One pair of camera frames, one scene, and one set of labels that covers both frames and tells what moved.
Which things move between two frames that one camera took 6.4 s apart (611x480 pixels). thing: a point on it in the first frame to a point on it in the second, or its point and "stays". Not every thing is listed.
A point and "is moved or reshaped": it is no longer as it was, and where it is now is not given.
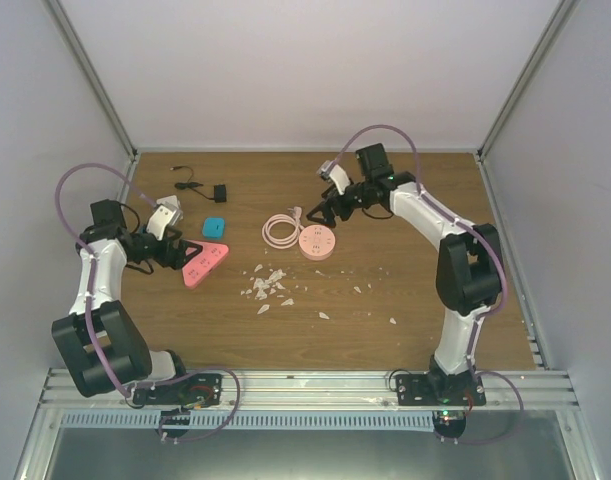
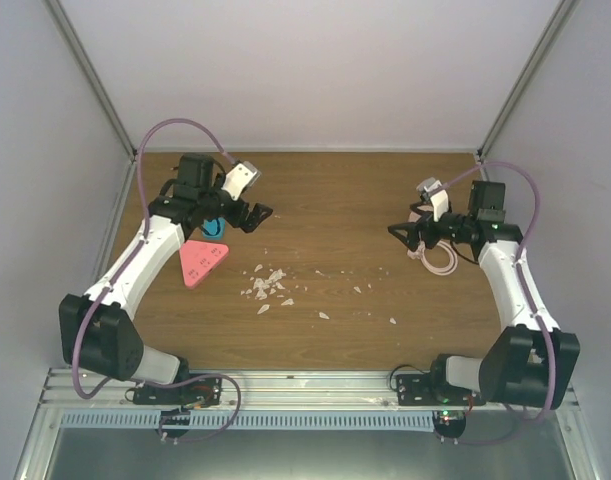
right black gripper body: x=346 y=211 to x=432 y=238
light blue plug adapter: x=213 y=227 stays
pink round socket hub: x=317 y=242 is moved or reshaped
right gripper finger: x=324 y=212 to x=408 y=233
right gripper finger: x=330 y=194 to x=422 y=213
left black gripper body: x=162 y=257 to x=236 y=218
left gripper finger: x=187 y=244 to x=251 y=226
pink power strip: x=204 y=263 stays
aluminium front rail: x=326 y=390 stays
